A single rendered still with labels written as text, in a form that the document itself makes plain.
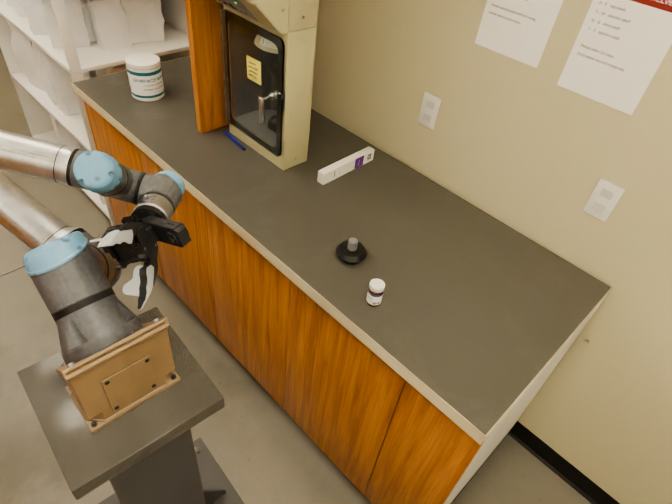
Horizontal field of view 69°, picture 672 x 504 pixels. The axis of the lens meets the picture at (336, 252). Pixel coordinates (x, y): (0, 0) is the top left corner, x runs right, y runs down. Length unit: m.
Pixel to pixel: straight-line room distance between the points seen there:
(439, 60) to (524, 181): 0.48
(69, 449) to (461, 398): 0.83
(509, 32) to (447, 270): 0.70
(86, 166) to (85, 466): 0.57
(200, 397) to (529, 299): 0.92
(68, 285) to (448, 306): 0.91
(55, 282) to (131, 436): 0.34
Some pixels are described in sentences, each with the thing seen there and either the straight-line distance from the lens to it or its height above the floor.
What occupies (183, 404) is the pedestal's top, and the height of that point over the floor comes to 0.94.
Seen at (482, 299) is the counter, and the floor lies 0.94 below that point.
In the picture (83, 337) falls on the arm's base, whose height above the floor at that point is 1.15.
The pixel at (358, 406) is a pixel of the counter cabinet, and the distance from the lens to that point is 1.57.
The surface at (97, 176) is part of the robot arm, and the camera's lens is 1.03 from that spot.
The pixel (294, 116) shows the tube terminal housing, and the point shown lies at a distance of 1.68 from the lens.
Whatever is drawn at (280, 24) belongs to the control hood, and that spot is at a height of 1.44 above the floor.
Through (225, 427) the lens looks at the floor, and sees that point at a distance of 2.17.
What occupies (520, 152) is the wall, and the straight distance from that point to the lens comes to 1.65.
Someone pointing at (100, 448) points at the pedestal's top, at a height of 0.94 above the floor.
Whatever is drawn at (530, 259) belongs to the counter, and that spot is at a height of 0.94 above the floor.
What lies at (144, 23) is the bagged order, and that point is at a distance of 2.81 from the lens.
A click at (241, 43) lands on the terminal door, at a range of 1.73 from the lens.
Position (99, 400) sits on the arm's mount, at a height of 1.02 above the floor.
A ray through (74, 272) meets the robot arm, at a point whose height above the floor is 1.23.
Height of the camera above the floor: 1.92
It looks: 43 degrees down
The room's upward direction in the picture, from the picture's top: 8 degrees clockwise
